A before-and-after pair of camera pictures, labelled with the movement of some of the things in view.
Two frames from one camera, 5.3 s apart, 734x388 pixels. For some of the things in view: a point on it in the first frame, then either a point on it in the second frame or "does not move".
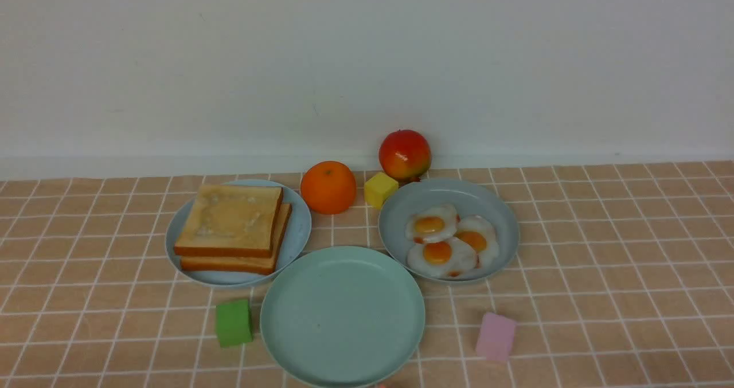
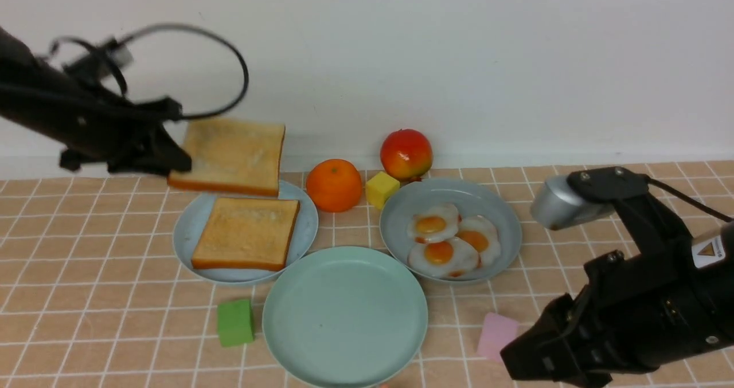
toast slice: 231,221 -> 232,155
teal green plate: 342,317 does not move
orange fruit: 328,187 does not move
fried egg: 432,224 does not move
